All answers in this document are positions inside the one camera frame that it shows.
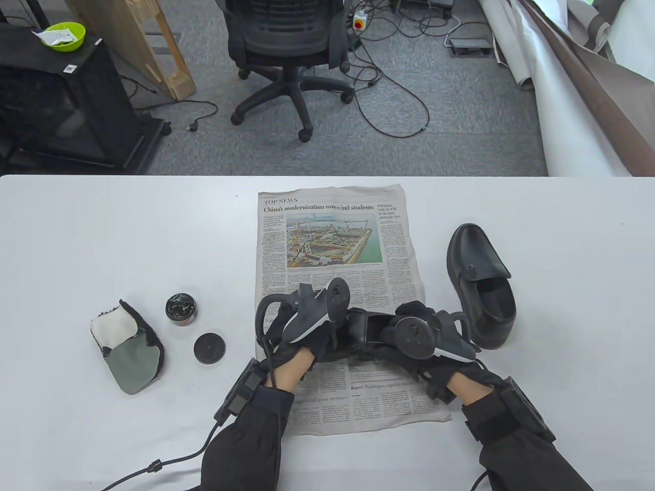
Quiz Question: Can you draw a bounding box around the black cabinet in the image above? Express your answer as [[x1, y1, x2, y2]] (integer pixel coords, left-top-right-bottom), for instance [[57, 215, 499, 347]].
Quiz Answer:
[[0, 23, 172, 174]]

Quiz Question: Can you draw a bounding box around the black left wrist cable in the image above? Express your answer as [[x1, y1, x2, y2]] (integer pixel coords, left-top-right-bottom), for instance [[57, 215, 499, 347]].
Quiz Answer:
[[102, 420, 226, 491]]

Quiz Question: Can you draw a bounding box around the black left wrist sensor module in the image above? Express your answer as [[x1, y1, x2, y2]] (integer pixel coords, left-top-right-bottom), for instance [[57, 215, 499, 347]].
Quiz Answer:
[[214, 357, 270, 425]]

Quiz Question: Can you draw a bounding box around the long black floor cable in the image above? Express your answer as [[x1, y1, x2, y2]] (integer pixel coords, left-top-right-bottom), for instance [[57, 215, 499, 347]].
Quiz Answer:
[[348, 31, 430, 138]]

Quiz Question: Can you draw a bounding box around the green plastic bowl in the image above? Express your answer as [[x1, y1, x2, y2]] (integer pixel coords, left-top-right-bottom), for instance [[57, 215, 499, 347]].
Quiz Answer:
[[40, 22, 86, 52]]

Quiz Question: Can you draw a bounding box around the white packet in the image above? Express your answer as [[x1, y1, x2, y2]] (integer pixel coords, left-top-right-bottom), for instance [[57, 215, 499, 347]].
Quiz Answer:
[[32, 28, 75, 47]]

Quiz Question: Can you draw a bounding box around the white polishing cloth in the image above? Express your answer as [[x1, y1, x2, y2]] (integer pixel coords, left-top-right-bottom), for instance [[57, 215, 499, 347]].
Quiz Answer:
[[91, 299, 166, 395]]

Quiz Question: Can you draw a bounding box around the wooden frame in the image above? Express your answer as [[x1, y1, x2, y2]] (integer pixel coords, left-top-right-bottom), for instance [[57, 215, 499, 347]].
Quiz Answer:
[[65, 0, 198, 101]]

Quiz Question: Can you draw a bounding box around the person's left forearm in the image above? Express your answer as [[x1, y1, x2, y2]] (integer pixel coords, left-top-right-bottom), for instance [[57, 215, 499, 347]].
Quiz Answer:
[[201, 348, 317, 491]]

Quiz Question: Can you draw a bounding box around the black device box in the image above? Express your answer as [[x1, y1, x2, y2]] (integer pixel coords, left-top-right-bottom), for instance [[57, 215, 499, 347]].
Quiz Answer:
[[391, 0, 455, 15]]

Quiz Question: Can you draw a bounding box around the white and brown rolled sheet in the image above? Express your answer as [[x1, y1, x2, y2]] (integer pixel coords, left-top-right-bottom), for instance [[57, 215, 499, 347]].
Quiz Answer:
[[478, 0, 655, 177]]

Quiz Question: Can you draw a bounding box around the person's right forearm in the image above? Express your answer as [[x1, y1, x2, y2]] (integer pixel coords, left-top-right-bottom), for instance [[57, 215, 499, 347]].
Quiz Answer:
[[448, 376, 592, 491]]

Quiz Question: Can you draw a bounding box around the grey floor box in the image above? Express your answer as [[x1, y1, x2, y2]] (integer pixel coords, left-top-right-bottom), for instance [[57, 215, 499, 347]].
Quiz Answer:
[[448, 38, 493, 57]]

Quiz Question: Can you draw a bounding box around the person's left hand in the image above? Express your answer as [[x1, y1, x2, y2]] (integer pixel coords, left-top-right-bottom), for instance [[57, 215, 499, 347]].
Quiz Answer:
[[262, 312, 339, 383]]

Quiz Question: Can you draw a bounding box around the black leather shoe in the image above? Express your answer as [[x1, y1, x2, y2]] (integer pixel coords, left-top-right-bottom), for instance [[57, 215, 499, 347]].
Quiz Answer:
[[447, 224, 516, 350], [327, 308, 405, 365]]

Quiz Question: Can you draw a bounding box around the black cable with plug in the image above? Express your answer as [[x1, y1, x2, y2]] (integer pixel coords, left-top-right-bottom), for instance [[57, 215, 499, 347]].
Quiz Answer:
[[134, 100, 219, 133]]

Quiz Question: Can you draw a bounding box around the black shoe polish tin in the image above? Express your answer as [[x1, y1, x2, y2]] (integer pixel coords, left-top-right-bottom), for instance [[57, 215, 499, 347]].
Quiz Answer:
[[166, 292, 199, 325]]

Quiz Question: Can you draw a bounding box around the black round plastic lid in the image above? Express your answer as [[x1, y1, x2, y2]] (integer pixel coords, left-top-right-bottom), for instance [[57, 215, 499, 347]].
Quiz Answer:
[[193, 333, 226, 365]]

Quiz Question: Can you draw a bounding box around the black wrist sensor module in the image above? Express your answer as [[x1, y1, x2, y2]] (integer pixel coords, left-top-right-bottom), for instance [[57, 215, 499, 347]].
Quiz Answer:
[[214, 357, 270, 425], [499, 378, 557, 445]]

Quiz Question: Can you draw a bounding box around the black right wrist sensor module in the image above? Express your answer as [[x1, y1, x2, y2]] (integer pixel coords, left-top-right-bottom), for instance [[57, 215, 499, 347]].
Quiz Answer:
[[499, 378, 557, 445]]

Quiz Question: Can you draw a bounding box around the black mesh office chair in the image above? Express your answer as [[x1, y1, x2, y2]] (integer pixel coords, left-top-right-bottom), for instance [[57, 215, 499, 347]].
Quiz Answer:
[[223, 0, 355, 143]]

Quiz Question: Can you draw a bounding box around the grey hand controller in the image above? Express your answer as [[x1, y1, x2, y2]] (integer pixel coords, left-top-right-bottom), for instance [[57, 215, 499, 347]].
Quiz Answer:
[[255, 278, 352, 354], [394, 315, 477, 367]]

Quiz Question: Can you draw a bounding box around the person's right hand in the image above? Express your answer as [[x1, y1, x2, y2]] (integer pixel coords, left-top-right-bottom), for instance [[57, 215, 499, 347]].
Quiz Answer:
[[376, 301, 507, 406]]

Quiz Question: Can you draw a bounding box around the printed newspaper sheet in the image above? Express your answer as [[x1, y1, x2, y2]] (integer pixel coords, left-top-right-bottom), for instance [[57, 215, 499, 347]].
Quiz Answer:
[[254, 184, 452, 436]]

